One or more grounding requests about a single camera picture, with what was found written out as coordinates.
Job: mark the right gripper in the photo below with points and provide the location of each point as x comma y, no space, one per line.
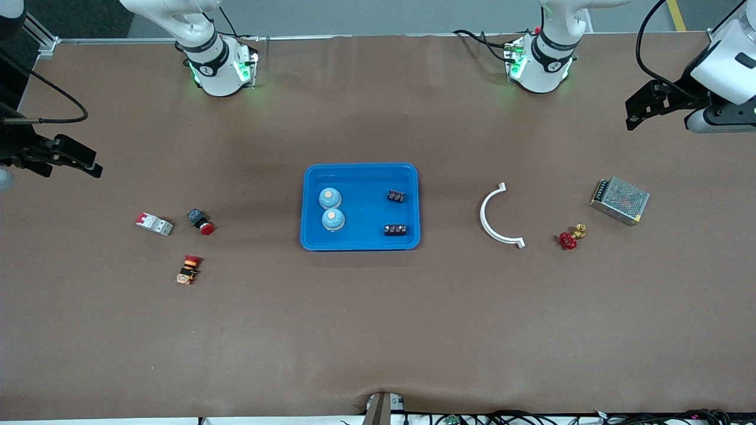
13,143

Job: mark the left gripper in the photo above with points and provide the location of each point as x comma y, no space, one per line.
683,93

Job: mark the light blue desk bell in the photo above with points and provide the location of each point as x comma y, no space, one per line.
329,198
333,219

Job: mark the black terminal block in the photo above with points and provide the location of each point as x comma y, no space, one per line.
396,196

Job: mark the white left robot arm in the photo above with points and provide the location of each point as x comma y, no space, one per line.
546,65

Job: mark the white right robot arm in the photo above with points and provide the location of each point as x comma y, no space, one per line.
215,71

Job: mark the yellow floor tape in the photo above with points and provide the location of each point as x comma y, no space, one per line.
677,15

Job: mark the white red circuit breaker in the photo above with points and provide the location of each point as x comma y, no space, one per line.
155,224

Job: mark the metal mesh power supply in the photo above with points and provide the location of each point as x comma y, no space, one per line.
620,200

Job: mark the black red push button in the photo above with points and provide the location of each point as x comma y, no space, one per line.
206,229

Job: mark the brass valve red handwheel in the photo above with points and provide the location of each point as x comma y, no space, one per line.
567,240

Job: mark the blue plastic tray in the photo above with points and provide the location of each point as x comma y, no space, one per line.
366,206

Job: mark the brown table mat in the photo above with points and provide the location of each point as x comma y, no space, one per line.
378,324

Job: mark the aluminium frame corner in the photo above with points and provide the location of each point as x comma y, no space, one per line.
48,46
716,36

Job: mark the aluminium table rail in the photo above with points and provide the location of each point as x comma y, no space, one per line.
118,40

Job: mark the red orange button switch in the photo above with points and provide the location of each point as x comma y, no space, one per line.
189,270

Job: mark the brown camera mount post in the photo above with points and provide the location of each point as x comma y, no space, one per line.
379,413

